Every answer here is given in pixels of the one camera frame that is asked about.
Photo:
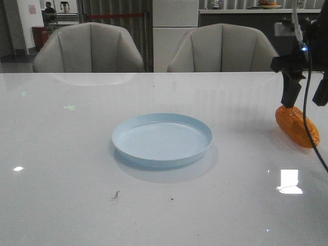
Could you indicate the white refrigerator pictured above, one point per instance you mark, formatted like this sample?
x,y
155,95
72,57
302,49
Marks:
x,y
171,20

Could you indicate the dark grey cabinet counter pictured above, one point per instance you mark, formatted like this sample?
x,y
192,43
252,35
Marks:
x,y
265,23

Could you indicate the grey chair on right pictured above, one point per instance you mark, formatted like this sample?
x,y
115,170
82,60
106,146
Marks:
x,y
223,48

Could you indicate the orange corn cob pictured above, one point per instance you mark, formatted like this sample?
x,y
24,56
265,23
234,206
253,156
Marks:
x,y
290,120

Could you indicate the fruit bowl on counter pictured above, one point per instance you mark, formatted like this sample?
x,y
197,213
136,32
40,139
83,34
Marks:
x,y
266,4

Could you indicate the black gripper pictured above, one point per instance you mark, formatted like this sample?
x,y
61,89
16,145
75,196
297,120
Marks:
x,y
310,53

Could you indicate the red bin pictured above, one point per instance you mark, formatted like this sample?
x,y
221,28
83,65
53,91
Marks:
x,y
40,36

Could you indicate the red barrier belt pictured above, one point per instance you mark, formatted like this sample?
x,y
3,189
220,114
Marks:
x,y
129,15

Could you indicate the light blue plate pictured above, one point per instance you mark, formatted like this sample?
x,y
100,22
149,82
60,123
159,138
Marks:
x,y
162,140

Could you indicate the seated person in background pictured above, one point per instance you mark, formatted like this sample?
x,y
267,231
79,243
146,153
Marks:
x,y
48,13

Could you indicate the grey chair on left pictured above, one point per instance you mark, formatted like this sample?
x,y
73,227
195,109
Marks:
x,y
89,48

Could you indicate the grey chair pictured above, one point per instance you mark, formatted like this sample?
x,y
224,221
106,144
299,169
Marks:
x,y
89,48
223,48

